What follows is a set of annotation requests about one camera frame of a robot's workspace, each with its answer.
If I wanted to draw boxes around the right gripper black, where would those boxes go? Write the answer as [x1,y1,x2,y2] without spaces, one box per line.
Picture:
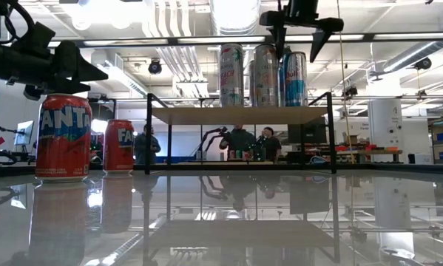
[260,0,345,64]

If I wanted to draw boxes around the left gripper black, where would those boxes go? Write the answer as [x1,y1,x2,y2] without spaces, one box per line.
[1,39,109,101]

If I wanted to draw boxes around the blue silver slim drink can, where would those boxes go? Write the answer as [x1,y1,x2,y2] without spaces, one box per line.
[279,50,308,108]

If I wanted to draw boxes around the white Celsius Tropical Vibe can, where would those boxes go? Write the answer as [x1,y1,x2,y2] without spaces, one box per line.
[253,43,280,108]

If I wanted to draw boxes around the red Fanta strawberry can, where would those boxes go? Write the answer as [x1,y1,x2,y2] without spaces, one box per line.
[102,118,135,175]
[35,93,93,184]

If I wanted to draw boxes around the white Celsius Peach Vibe can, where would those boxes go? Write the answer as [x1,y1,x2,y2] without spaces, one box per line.
[219,43,245,108]

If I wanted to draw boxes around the computer monitor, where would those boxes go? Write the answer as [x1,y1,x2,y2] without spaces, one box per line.
[13,120,35,147]

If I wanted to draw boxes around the red stacked bins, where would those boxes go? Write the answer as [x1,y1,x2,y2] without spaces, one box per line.
[132,137,145,156]

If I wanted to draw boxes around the black cabinet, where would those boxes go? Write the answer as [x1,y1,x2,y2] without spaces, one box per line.
[287,117,328,164]

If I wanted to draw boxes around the person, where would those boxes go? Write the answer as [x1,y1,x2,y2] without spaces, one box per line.
[260,126,283,163]
[134,124,162,166]
[219,124,258,162]

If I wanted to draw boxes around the cluttered background workbench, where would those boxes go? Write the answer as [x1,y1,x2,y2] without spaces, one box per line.
[335,142,403,163]

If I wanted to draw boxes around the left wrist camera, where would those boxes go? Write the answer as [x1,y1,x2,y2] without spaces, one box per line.
[20,21,56,49]

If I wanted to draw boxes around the thin hanging cable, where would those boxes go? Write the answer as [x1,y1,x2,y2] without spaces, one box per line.
[336,0,355,164]

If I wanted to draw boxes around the black overhead frame beam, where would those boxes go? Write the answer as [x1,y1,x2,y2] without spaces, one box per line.
[47,32,443,48]

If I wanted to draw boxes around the black cable loop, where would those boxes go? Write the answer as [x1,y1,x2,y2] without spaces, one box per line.
[0,146,18,166]

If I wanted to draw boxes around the black ceiling dome camera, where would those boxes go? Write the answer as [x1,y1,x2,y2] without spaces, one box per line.
[148,58,163,75]
[414,57,433,71]

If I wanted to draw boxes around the wooden shelf with black frame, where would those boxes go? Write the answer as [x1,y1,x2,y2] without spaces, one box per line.
[145,91,337,175]

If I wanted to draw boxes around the black metal table frame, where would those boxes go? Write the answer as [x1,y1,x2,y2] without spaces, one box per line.
[0,161,443,178]

